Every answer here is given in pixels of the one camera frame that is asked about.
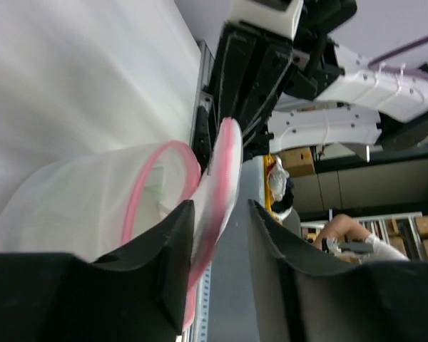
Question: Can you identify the cardboard box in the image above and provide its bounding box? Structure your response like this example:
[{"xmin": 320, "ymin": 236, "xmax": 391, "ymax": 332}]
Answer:
[{"xmin": 280, "ymin": 147, "xmax": 315, "ymax": 178}]

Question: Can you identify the white mesh laundry bag pink trim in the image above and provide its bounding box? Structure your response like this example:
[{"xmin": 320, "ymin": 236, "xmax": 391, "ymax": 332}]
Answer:
[{"xmin": 0, "ymin": 118, "xmax": 243, "ymax": 328}]

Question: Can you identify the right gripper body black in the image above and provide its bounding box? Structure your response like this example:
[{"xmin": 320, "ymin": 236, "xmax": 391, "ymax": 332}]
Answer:
[{"xmin": 256, "ymin": 0, "xmax": 358, "ymax": 104}]

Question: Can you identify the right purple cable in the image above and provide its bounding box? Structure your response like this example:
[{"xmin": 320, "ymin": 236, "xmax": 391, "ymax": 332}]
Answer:
[{"xmin": 367, "ymin": 28, "xmax": 428, "ymax": 97}]

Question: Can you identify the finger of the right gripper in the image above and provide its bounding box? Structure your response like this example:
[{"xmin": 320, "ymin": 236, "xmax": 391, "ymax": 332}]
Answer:
[
  {"xmin": 235, "ymin": 41, "xmax": 293, "ymax": 162},
  {"xmin": 206, "ymin": 23, "xmax": 268, "ymax": 150}
]

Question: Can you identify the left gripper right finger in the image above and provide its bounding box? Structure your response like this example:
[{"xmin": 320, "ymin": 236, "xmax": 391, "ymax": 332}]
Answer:
[{"xmin": 248, "ymin": 201, "xmax": 428, "ymax": 341}]

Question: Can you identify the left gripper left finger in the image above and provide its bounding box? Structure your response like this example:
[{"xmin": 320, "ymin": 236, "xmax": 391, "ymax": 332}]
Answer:
[{"xmin": 0, "ymin": 200, "xmax": 194, "ymax": 341}]

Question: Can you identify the person in background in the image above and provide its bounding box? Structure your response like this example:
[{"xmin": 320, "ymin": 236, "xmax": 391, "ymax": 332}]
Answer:
[{"xmin": 312, "ymin": 214, "xmax": 409, "ymax": 262}]

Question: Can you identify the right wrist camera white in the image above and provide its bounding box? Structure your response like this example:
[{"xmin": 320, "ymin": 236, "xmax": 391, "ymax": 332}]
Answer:
[{"xmin": 227, "ymin": 0, "xmax": 304, "ymax": 41}]

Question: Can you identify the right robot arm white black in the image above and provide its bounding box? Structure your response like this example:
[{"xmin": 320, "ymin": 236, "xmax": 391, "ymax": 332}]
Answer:
[{"xmin": 194, "ymin": 1, "xmax": 428, "ymax": 161}]

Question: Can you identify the aluminium mounting rail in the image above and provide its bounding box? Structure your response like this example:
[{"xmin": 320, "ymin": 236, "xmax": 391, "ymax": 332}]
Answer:
[{"xmin": 184, "ymin": 41, "xmax": 214, "ymax": 341}]

